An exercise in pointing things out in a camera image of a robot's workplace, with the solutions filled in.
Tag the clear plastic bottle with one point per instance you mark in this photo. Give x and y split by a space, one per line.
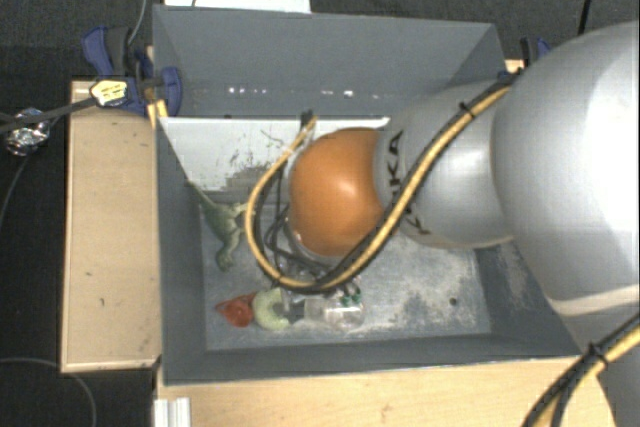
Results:
340 315

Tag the red toy food piece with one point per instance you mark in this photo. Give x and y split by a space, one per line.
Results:
239 311

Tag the green toy dinosaur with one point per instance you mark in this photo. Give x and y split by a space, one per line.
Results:
225 225

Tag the pale wood flat board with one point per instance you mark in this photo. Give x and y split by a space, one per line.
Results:
110 225

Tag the grey metal bin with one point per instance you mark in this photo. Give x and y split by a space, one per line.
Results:
310 60

